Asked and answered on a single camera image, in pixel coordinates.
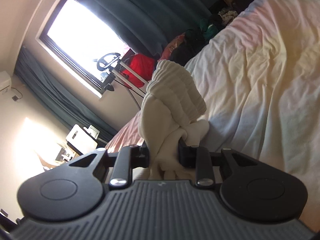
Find cream white sweatpants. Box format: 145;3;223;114
138;60;209;181

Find pile of clothes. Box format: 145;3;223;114
159;8;238;66

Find black white chair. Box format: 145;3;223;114
66;124;107;155

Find white dressing table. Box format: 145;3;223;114
38;141;81;171

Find garment steamer stand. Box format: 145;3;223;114
94;53;149;110

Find red bag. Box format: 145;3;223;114
120;49;157;88

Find teal curtain left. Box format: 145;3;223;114
14;47;117;142

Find teal curtain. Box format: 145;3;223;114
75;0;217;57
14;47;117;142

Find pastel tie-dye bed sheet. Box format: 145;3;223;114
105;0;320;230

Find black framed window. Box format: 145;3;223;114
40;0;130;98

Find teal curtain right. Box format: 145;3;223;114
75;0;217;57

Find white air conditioner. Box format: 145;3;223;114
0;71;11;91

